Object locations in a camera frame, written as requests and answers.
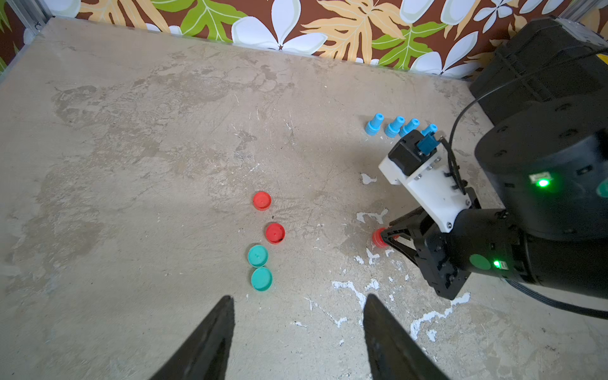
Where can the black toolbox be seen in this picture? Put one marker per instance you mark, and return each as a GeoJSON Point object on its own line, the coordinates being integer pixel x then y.
{"type": "Point", "coordinates": [540, 63]}

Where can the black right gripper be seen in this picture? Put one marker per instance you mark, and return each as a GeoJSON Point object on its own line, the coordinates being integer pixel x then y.
{"type": "Point", "coordinates": [482, 241]}

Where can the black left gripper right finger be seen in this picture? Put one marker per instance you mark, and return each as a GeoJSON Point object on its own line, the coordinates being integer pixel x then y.
{"type": "Point", "coordinates": [392, 353]}

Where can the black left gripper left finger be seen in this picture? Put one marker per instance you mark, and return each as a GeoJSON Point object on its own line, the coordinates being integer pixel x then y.
{"type": "Point", "coordinates": [205, 353]}

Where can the aluminium frame post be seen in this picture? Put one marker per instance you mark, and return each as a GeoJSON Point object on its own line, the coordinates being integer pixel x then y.
{"type": "Point", "coordinates": [34, 14]}

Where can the green cap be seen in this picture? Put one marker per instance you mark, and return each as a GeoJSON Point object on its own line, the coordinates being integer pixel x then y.
{"type": "Point", "coordinates": [258, 256]}
{"type": "Point", "coordinates": [261, 279]}

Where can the red cap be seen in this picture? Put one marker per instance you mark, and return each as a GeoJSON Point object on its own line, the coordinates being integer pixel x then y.
{"type": "Point", "coordinates": [262, 201]}
{"type": "Point", "coordinates": [275, 233]}
{"type": "Point", "coordinates": [377, 238]}

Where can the blue stamp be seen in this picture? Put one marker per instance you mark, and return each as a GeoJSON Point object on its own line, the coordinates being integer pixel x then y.
{"type": "Point", "coordinates": [431, 129]}
{"type": "Point", "coordinates": [393, 128]}
{"type": "Point", "coordinates": [375, 124]}
{"type": "Point", "coordinates": [409, 127]}

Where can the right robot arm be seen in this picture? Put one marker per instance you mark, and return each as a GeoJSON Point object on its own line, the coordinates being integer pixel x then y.
{"type": "Point", "coordinates": [547, 164]}

